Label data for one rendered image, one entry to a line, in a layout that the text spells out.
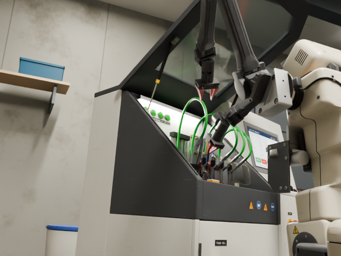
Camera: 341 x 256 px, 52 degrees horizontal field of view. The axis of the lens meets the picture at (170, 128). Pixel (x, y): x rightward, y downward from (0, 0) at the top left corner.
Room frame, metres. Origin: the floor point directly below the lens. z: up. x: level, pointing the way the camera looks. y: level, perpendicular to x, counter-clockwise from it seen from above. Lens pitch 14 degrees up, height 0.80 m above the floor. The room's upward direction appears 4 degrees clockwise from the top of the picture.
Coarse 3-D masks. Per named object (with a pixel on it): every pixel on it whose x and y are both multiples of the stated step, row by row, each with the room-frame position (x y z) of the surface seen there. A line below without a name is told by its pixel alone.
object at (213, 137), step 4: (216, 132) 1.74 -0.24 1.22; (220, 132) 1.74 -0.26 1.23; (212, 136) 1.77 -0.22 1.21; (216, 136) 1.75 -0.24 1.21; (220, 136) 1.75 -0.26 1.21; (212, 140) 1.76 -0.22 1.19; (216, 140) 1.76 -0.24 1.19; (220, 140) 1.77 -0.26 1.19; (216, 144) 1.75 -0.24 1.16; (220, 144) 1.76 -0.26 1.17
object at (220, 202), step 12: (204, 180) 1.48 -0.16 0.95; (204, 192) 1.48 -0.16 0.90; (216, 192) 1.54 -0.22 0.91; (228, 192) 1.60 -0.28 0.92; (240, 192) 1.66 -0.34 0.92; (252, 192) 1.74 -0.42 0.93; (264, 192) 1.82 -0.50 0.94; (204, 204) 1.48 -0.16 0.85; (216, 204) 1.54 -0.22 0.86; (228, 204) 1.60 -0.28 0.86; (240, 204) 1.66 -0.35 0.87; (276, 204) 1.90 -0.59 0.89; (204, 216) 1.48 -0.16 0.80; (216, 216) 1.54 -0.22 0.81; (228, 216) 1.60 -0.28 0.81; (240, 216) 1.67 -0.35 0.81; (252, 216) 1.74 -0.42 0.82; (264, 216) 1.82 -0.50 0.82; (276, 216) 1.90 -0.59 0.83
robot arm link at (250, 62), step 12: (228, 0) 0.97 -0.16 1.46; (228, 12) 0.99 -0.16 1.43; (228, 24) 1.01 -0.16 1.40; (240, 24) 1.00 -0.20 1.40; (240, 36) 1.02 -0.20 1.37; (240, 48) 1.03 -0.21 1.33; (240, 60) 1.05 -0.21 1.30; (252, 60) 1.05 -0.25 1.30; (240, 72) 1.06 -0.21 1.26; (264, 72) 1.06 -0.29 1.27; (240, 84) 1.07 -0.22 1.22; (240, 96) 1.12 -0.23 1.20
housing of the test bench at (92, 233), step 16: (96, 96) 2.04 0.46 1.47; (112, 96) 1.92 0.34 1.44; (96, 112) 2.02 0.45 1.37; (112, 112) 1.91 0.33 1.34; (96, 128) 2.01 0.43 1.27; (112, 128) 1.89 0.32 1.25; (96, 144) 1.99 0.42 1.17; (112, 144) 1.88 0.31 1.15; (96, 160) 1.98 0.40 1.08; (112, 160) 1.87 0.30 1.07; (96, 176) 1.97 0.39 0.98; (112, 176) 1.86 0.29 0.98; (96, 192) 1.95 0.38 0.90; (96, 208) 1.94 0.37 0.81; (80, 224) 2.04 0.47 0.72; (96, 224) 1.93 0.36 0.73; (80, 240) 2.03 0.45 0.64; (96, 240) 1.92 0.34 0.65
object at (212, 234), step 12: (204, 228) 1.49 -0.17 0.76; (216, 228) 1.54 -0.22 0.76; (228, 228) 1.60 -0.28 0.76; (240, 228) 1.67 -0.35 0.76; (252, 228) 1.74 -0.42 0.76; (264, 228) 1.82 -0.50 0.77; (276, 228) 1.90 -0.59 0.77; (204, 240) 1.49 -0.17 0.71; (216, 240) 1.54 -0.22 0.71; (228, 240) 1.60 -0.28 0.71; (240, 240) 1.67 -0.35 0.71; (252, 240) 1.74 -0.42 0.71; (264, 240) 1.82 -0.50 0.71; (276, 240) 1.90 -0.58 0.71; (204, 252) 1.49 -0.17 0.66; (216, 252) 1.54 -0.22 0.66; (228, 252) 1.61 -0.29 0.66; (240, 252) 1.67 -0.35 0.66; (252, 252) 1.74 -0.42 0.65; (264, 252) 1.82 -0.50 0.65; (276, 252) 1.90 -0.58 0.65
